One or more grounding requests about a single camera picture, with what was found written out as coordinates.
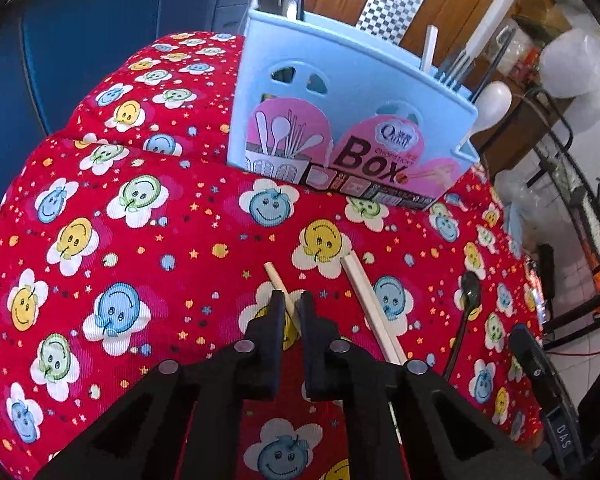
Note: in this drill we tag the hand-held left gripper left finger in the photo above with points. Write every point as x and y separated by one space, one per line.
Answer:
279 320

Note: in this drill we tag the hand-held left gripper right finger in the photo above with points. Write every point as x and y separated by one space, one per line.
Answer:
309 320

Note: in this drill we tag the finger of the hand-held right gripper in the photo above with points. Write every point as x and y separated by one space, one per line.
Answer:
532 355

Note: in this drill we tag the wooden chopstick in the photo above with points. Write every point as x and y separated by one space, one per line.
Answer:
368 305
276 277

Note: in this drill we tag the light blue utensil holder box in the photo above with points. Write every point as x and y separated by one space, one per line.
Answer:
350 75

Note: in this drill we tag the white spoon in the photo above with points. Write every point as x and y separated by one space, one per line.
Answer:
492 102

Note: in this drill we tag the black chopstick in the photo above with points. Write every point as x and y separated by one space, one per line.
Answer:
490 70

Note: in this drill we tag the metal fork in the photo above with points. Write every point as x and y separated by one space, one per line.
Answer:
455 67

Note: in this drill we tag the white chopstick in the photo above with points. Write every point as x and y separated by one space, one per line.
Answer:
430 47

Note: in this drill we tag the metal spoon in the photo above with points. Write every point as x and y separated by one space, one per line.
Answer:
291 5

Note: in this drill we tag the pair of wooden chopsticks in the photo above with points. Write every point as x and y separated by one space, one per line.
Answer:
377 304

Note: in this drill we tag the black spoon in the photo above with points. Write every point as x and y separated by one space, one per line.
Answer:
470 292

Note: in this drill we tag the red smiley flower tablecloth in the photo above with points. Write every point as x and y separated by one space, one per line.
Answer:
130 200

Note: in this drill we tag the crumpled white plastic bag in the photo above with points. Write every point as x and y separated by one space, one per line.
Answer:
575 65

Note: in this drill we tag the blue base cabinets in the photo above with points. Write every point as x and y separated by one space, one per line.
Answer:
105 35

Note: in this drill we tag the black metal frame stand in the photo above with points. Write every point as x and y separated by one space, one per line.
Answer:
562 125

